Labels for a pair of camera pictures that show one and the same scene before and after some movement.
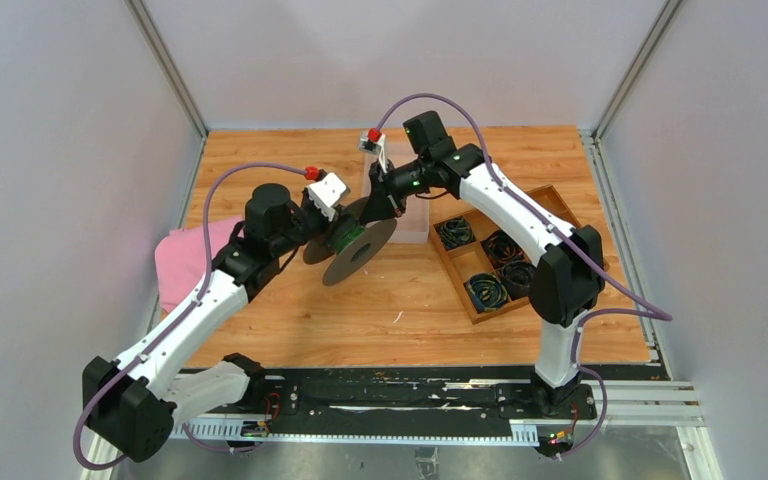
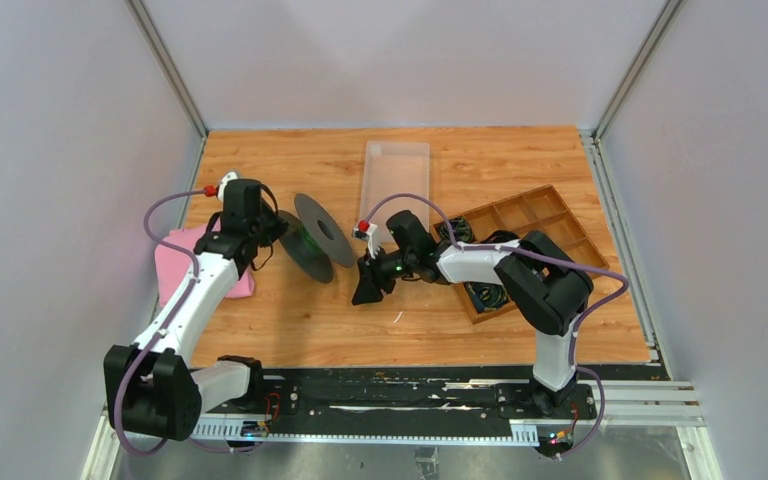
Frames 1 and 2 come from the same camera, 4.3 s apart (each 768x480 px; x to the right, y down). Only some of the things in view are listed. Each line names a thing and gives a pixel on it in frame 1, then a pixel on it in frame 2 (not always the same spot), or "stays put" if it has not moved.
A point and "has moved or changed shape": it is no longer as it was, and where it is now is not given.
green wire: [347, 236] has moved or changed shape
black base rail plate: [409, 402] stays put
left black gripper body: [307, 224] → [268, 227]
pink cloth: [181, 259] stays put
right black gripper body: [395, 185] → [386, 269]
